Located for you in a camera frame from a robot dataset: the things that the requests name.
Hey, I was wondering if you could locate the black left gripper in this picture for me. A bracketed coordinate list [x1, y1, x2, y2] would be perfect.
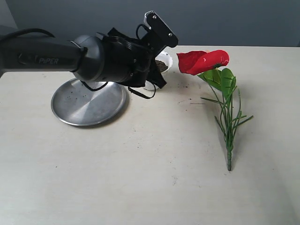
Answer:
[108, 28, 167, 89]

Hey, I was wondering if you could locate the white plastic flower pot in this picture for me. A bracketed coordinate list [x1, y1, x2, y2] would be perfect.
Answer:
[144, 51, 173, 91]

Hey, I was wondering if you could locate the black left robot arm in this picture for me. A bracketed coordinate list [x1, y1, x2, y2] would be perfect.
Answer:
[0, 28, 166, 88]

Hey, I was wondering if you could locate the round stainless steel plate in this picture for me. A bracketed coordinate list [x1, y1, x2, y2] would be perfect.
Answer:
[51, 78, 127, 127]

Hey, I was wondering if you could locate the dark soil in pot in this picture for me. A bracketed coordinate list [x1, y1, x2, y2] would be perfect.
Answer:
[155, 60, 168, 73]

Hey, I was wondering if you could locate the red artificial anthurium flower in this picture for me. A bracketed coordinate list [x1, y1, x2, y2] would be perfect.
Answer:
[176, 50, 254, 171]

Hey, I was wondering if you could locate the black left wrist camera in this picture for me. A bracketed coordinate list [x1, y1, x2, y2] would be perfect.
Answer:
[142, 11, 178, 57]

